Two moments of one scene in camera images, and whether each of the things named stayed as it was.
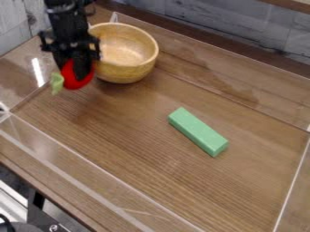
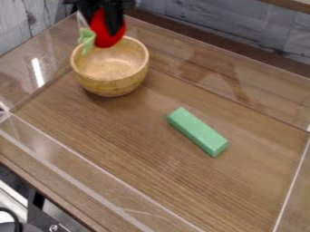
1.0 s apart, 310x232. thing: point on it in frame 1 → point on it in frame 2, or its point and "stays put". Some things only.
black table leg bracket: (47, 216) stays put
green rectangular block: (198, 131) stays put
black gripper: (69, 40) → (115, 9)
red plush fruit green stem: (67, 79) → (101, 34)
